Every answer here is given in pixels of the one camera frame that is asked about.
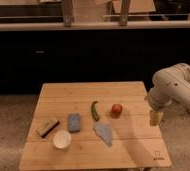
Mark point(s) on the wooden shelf rail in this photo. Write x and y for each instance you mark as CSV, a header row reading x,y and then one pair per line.
x,y
26,15

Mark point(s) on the grey blue cloth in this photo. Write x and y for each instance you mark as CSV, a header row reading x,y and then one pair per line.
x,y
104,132

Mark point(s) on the blue sponge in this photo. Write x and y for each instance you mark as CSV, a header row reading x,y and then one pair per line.
x,y
74,122

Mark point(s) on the wooden table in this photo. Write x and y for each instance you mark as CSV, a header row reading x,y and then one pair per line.
x,y
135,143

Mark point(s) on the white paper cup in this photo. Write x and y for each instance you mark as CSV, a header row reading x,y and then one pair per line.
x,y
62,139

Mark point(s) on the red apple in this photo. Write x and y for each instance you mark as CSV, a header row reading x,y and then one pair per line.
x,y
116,110

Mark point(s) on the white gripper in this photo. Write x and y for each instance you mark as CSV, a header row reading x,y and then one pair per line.
x,y
157,101

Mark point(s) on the wooden black eraser block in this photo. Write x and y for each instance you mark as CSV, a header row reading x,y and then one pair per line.
x,y
47,127

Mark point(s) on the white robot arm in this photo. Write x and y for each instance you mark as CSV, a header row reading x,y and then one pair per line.
x,y
169,84

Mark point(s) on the green chili pepper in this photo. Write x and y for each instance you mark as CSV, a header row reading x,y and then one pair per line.
x,y
94,113

